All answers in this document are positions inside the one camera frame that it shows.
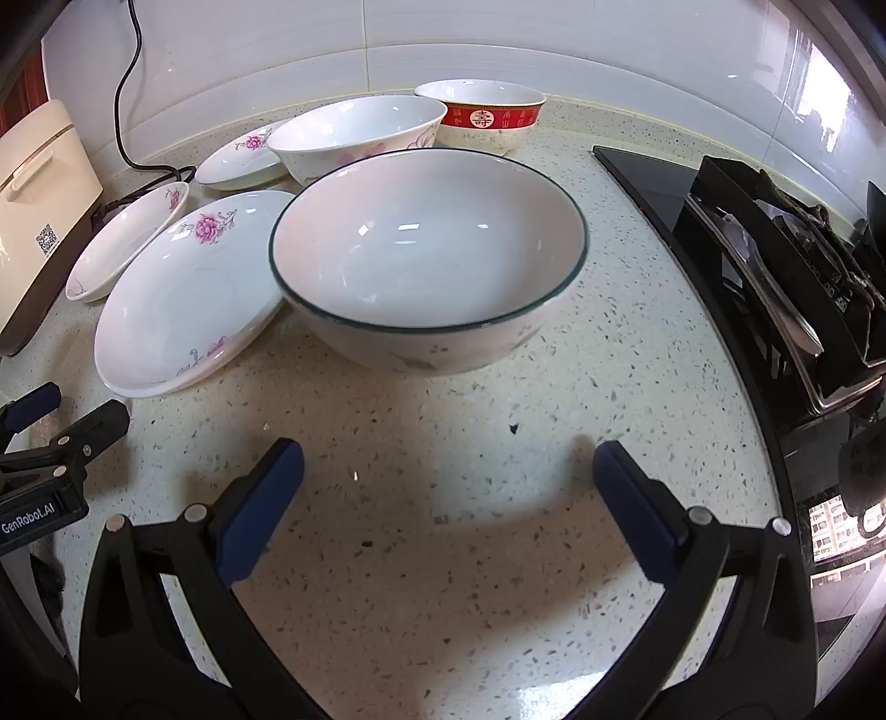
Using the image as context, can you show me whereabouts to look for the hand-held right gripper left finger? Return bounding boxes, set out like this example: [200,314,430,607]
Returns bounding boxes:
[78,438,326,720]

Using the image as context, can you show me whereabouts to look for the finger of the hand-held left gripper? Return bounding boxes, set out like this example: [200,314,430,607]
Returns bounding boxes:
[0,400,131,494]
[0,382,62,444]

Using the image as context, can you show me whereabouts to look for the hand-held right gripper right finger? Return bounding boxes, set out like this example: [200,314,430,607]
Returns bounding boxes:
[560,440,821,720]

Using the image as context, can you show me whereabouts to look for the large white floral plate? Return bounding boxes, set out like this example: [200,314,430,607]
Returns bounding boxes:
[93,189,300,400]

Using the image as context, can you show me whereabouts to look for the large white green-rimmed bowl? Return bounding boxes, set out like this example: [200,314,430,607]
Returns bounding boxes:
[269,148,591,376]

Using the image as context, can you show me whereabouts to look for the white bowl with red band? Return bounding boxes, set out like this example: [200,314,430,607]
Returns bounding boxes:
[414,79,548,157]

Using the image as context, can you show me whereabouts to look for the small white floral plate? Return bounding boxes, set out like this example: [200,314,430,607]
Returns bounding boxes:
[65,181,191,304]
[194,117,297,192]

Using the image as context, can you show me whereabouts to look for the cream rice cooker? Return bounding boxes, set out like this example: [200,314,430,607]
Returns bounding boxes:
[0,98,105,357]

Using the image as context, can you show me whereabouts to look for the black stove knob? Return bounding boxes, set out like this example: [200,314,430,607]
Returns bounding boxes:
[837,433,886,520]

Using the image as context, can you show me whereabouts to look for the steel stove drip tray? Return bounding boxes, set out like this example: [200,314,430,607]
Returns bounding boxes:
[685,194,886,416]

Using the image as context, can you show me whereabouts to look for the red-brown wooden cabinet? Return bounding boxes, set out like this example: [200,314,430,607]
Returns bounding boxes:
[0,48,49,132]

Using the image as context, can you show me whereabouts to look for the black glass gas stove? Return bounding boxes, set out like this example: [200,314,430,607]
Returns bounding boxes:
[593,144,886,666]

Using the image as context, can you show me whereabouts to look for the white pink floral bowl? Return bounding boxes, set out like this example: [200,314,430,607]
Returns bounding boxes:
[266,95,449,187]

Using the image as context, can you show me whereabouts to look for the black power cable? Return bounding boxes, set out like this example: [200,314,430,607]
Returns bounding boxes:
[90,0,199,224]

